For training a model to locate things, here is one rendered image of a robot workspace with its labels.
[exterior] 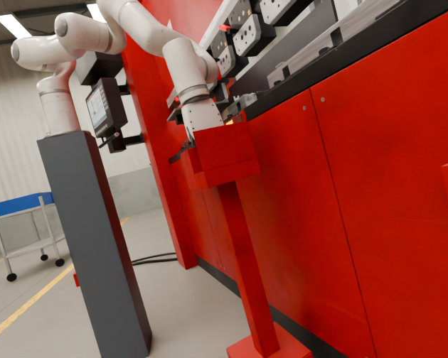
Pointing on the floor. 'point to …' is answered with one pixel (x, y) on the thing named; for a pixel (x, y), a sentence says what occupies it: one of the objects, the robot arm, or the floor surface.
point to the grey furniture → (32, 243)
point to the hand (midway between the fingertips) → (215, 155)
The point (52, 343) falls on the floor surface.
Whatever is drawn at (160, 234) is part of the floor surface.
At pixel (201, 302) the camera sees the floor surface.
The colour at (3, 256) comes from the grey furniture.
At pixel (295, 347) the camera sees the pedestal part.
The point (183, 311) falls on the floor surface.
